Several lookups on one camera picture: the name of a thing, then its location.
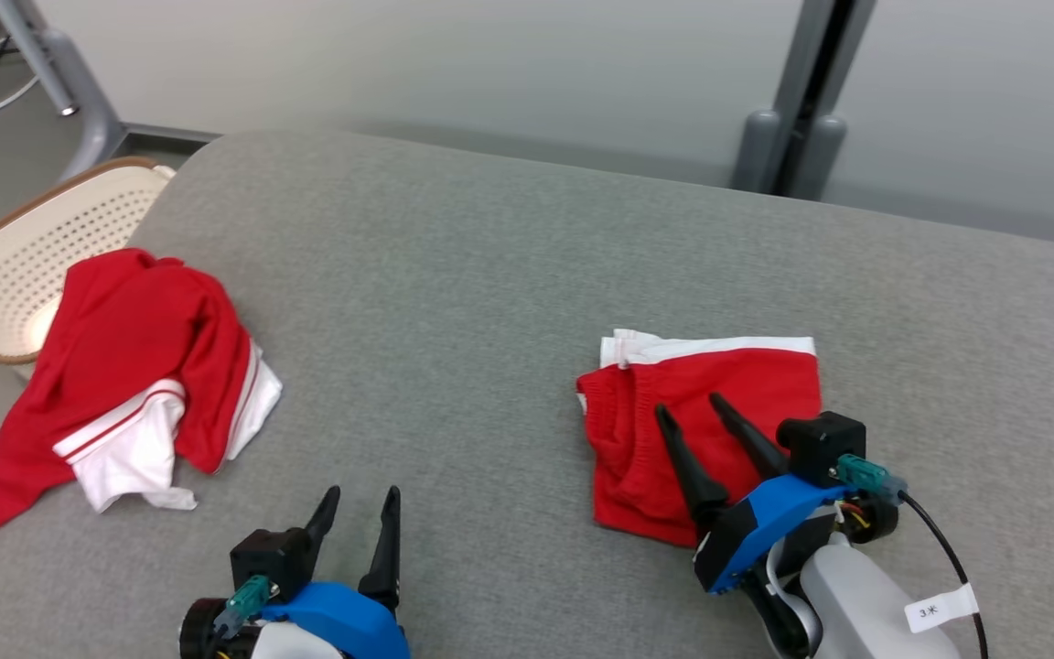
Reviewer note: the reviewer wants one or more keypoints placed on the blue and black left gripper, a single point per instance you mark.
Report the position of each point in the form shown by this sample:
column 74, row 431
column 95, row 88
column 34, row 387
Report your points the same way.
column 353, row 618

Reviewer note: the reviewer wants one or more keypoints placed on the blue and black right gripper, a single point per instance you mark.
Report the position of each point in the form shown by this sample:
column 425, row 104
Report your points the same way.
column 765, row 522

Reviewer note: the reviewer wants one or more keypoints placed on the red shorts with white trim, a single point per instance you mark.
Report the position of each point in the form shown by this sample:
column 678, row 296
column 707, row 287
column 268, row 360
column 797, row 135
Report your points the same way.
column 618, row 458

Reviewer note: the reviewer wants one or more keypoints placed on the red jersey with white sleeves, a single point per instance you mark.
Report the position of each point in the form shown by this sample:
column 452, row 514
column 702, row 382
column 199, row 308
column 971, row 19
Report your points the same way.
column 134, row 320

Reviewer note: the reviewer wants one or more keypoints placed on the cream perforated laundry basket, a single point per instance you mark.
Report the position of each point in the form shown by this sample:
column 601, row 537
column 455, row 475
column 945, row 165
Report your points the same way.
column 51, row 247

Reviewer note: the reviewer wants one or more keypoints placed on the grey metal desk leg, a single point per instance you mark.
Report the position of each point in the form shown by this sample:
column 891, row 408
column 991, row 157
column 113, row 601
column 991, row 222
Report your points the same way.
column 92, row 128

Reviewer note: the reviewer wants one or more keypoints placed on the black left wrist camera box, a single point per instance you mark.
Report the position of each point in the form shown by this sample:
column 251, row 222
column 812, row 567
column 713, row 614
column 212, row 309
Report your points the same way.
column 266, row 558

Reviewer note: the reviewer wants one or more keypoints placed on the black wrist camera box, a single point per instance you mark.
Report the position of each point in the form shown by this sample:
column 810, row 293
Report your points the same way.
column 820, row 448
column 266, row 558

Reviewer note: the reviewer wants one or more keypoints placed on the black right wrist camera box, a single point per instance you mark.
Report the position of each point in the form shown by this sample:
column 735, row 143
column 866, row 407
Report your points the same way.
column 820, row 448

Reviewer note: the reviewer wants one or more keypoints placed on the grey metal wall post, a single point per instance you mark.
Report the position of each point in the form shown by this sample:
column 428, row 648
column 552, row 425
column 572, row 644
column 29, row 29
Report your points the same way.
column 756, row 151

